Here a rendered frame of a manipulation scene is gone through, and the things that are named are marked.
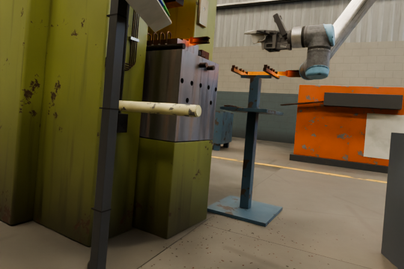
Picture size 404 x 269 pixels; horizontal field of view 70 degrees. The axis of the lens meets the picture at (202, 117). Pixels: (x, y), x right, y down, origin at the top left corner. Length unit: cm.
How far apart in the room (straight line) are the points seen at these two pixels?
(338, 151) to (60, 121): 416
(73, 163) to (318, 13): 879
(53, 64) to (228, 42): 866
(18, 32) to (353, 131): 438
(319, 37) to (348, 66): 785
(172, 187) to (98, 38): 76
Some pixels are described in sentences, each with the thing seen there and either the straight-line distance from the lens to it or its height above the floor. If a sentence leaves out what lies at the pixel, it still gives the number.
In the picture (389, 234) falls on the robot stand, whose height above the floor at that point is 12.
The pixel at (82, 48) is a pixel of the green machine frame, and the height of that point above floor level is 86.
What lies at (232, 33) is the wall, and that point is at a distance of 1001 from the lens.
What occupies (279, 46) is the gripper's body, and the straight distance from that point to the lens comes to 135.
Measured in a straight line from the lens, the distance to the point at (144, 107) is 118.
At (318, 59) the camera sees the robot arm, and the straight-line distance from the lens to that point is 127.
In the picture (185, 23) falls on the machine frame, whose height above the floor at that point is 119.
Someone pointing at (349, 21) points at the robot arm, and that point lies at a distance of 149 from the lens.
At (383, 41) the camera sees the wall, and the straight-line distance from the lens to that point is 932.
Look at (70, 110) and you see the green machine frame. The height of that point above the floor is 58.
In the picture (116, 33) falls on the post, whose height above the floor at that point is 86.
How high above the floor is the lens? 60
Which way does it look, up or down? level
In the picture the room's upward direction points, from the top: 5 degrees clockwise
